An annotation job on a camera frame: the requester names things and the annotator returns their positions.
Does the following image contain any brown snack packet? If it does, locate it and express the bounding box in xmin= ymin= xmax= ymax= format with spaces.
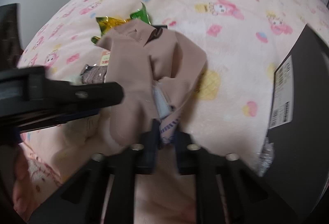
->
xmin=80 ymin=50 xmax=111 ymax=84

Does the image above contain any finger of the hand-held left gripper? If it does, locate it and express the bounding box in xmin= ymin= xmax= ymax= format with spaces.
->
xmin=0 ymin=108 xmax=101 ymax=134
xmin=45 ymin=80 xmax=125 ymax=112

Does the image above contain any black cardboard box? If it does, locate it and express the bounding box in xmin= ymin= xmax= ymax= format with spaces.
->
xmin=257 ymin=23 xmax=329 ymax=224

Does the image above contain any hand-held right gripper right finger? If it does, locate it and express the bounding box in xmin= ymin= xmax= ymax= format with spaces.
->
xmin=176 ymin=131 xmax=301 ymax=224

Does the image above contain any yellow snack packet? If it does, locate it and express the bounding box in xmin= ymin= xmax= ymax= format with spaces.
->
xmin=91 ymin=16 xmax=131 ymax=44

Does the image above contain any green snack packet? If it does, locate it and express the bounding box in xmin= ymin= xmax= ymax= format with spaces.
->
xmin=130 ymin=2 xmax=153 ymax=25

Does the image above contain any beige garment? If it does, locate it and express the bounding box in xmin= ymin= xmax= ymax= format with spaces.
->
xmin=96 ymin=19 xmax=209 ymax=148

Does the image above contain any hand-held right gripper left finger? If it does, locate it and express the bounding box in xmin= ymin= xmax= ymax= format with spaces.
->
xmin=28 ymin=118 xmax=161 ymax=224

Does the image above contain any pink printed blanket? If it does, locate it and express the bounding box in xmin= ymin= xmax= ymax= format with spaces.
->
xmin=13 ymin=0 xmax=329 ymax=224

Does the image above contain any person's left hand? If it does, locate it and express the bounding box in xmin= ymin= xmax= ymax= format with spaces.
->
xmin=12 ymin=154 xmax=43 ymax=222

